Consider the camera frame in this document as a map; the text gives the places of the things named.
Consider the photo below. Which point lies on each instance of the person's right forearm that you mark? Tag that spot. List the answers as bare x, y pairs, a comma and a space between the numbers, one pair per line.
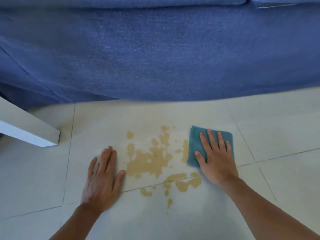
270, 212

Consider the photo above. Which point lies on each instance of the brown liquid spill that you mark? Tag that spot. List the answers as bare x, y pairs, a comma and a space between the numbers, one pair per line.
155, 162

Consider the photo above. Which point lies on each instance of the person's left thumb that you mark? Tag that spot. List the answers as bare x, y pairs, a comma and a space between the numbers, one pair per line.
119, 181

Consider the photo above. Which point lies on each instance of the person's left forearm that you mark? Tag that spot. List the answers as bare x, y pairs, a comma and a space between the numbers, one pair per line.
75, 224

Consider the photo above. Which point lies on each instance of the person's right little finger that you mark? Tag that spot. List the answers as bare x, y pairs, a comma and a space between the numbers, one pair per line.
229, 148

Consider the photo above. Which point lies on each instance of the person's right thumb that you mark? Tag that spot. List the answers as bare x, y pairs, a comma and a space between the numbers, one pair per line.
200, 157

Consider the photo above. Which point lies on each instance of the person's right middle finger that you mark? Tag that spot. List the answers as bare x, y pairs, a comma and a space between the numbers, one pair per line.
213, 139

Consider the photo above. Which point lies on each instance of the teal cleaning cloth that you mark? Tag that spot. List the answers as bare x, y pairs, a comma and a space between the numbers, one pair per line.
197, 144

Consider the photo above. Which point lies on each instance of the person's left hand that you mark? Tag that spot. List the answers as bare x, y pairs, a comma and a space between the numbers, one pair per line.
100, 184

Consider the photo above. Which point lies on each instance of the person's left middle finger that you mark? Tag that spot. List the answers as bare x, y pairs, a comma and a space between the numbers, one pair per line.
104, 158

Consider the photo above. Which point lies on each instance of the person's right hand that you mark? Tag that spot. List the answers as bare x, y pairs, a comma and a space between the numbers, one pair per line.
217, 164

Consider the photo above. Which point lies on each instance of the white table leg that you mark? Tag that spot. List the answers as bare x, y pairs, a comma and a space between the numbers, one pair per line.
25, 127

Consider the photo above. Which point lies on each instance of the person's left little finger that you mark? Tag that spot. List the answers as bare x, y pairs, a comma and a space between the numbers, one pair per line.
92, 166

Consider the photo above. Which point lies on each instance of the blue fabric sofa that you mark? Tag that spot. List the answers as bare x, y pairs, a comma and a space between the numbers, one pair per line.
160, 47

